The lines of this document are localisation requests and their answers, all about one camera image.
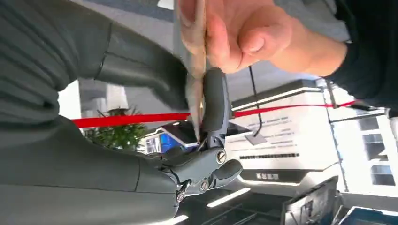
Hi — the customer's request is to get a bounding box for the person's left hand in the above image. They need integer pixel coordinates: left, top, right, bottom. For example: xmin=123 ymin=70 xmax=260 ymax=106
xmin=179 ymin=0 xmax=312 ymax=75

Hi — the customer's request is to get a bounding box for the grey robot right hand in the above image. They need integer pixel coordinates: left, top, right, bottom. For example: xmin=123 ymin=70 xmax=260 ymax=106
xmin=0 ymin=0 xmax=244 ymax=225

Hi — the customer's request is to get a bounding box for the person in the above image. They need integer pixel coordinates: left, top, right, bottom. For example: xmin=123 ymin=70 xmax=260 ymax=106
xmin=323 ymin=0 xmax=398 ymax=110

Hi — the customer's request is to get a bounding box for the dark framed screen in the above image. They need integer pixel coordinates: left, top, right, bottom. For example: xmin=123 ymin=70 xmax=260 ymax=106
xmin=280 ymin=175 xmax=340 ymax=225

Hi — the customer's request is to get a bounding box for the green potted plant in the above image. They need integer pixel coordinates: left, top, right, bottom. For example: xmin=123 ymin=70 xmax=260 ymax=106
xmin=83 ymin=107 xmax=148 ymax=151

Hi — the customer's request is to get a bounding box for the black white-edged screen panel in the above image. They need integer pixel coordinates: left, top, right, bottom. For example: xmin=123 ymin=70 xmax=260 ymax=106
xmin=160 ymin=119 xmax=253 ymax=149

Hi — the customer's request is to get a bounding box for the red barrier belt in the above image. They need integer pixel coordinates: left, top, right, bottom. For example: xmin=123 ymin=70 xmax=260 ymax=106
xmin=71 ymin=99 xmax=359 ymax=129

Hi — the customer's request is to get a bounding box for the hanging black cable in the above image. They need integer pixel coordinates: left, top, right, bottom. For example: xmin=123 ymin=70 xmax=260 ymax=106
xmin=247 ymin=66 xmax=265 ymax=138

